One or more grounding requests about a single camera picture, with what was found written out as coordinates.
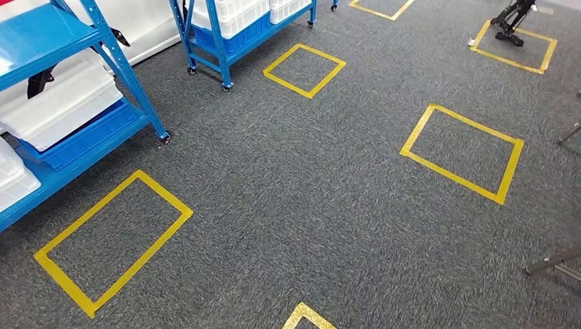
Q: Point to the blue wheeled shelf rack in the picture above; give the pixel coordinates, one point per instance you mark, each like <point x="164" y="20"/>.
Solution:
<point x="221" y="54"/>
<point x="334" y="4"/>

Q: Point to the blue metal shelf rack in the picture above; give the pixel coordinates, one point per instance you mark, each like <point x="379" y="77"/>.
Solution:
<point x="36" y="32"/>

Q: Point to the blue plastic bin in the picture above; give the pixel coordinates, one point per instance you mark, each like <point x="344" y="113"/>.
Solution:
<point x="245" y="41"/>
<point x="90" y="140"/>

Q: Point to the yellow and white tape square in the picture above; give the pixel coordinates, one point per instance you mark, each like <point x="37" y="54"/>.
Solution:
<point x="371" y="11"/>

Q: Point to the black folding stand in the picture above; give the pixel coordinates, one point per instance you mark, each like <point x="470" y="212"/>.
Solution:
<point x="508" y="27"/>

